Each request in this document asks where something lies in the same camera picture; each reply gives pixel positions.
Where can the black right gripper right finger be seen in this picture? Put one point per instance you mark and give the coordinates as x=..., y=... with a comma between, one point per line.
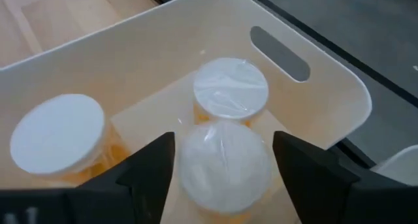
x=326, y=191

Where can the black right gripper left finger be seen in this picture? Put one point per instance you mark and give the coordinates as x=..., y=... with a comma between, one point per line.
x=130, y=191

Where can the orange pill bottle white cap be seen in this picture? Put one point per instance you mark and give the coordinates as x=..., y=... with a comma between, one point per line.
x=230, y=87
x=225, y=166
x=57, y=134

